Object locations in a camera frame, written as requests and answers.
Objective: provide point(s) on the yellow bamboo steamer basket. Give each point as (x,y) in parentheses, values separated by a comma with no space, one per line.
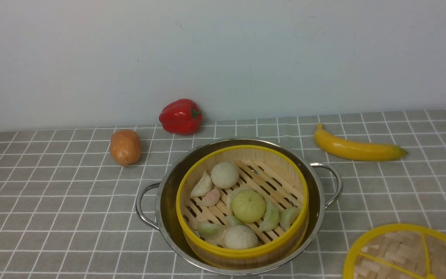
(272,173)

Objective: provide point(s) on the yellow woven steamer lid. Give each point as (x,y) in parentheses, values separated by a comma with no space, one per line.
(397,251)

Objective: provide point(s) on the stainless steel pot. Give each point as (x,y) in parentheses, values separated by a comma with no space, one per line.
(156,204)

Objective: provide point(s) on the white round bun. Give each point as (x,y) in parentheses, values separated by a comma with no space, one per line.
(225,175)
(240,237)

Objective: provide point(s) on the red bell pepper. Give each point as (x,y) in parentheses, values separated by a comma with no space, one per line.
(182,117)

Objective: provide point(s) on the white dumpling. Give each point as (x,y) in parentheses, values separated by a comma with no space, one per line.
(202,187)

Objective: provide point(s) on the pink dumpling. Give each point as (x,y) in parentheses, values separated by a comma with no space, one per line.
(211,198)

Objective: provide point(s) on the pale green round bun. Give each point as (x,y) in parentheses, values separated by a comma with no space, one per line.
(248,206)

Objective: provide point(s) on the green dumpling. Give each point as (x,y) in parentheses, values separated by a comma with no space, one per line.
(288,217)
(210,231)
(232,220)
(271,217)

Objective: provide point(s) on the green dumpling front left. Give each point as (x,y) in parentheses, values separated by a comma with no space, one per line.
(210,231)

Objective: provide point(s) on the brown potato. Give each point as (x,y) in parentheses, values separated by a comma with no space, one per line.
(125,147)

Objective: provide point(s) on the white round bun front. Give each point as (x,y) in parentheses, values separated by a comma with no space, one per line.
(240,237)

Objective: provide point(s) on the green dumpling far right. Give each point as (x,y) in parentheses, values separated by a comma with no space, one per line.
(288,217)

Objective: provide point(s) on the yellow banana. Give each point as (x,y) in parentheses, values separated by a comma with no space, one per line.
(355,150)

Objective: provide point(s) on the grey checkered tablecloth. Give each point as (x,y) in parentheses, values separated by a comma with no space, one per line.
(67,210)

